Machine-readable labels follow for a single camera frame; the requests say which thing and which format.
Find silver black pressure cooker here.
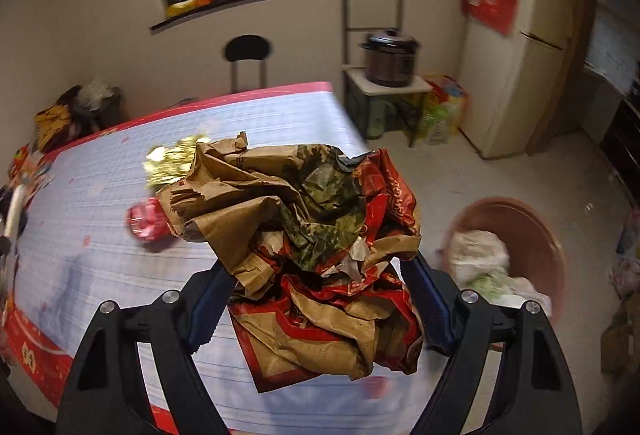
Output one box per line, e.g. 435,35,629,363
360,28,421,88

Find black metal rack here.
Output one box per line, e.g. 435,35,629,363
341,0,405,68

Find yellow orange snack packet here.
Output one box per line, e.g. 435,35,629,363
166,0,215,19

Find black kitchen oven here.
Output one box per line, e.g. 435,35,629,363
600,77,640,206

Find cream two-door refrigerator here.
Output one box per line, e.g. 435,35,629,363
458,0,573,159

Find crushed red soda can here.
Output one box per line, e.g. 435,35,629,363
126,197,171,243

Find small white side table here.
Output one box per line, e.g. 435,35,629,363
343,67,434,146

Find cardboard box on floor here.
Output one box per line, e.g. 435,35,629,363
600,292,640,377

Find red brown trash bin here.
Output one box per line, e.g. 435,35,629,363
440,197,566,323

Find gold foil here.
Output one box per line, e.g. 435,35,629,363
143,135,210,188

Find clear white plastic bag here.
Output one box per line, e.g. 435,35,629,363
447,230,552,316

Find brown red paper bag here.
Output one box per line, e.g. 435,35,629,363
157,135,424,393

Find colourful bags beside fridge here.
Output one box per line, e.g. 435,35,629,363
419,74,469,146

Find yellow black bags pile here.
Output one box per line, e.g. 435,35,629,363
35,81,127,154

